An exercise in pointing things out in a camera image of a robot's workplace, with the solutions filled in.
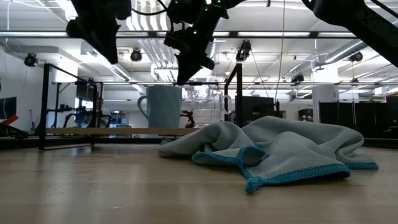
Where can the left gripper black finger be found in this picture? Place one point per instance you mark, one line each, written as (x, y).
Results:
(109, 46)

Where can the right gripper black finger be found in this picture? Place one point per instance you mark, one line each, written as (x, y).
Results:
(186, 70)

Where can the clear glass mug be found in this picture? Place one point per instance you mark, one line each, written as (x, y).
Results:
(206, 107)

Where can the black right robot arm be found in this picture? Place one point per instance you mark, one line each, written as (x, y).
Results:
(357, 18)

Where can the black background robot arm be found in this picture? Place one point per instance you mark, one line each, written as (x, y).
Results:
(188, 119)
(63, 109)

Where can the black ceiling spotlight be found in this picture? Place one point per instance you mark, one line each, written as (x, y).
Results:
(356, 56)
(244, 51)
(30, 59)
(297, 78)
(136, 55)

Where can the blue ceramic mug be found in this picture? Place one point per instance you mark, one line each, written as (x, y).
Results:
(163, 105)

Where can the person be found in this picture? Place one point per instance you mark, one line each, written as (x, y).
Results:
(100, 112)

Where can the light blue microfibre cloth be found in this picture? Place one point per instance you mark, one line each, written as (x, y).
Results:
(280, 143)

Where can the red angled object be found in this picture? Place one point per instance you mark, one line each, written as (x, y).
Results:
(7, 121)

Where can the black partition cabinets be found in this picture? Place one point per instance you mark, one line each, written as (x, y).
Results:
(367, 118)

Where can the black frame wooden shelf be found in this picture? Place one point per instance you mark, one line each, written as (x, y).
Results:
(109, 131)

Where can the dark wall screen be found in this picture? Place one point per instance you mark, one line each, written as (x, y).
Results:
(7, 107)

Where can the grey ceiling duct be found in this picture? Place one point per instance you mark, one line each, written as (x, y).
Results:
(342, 53)

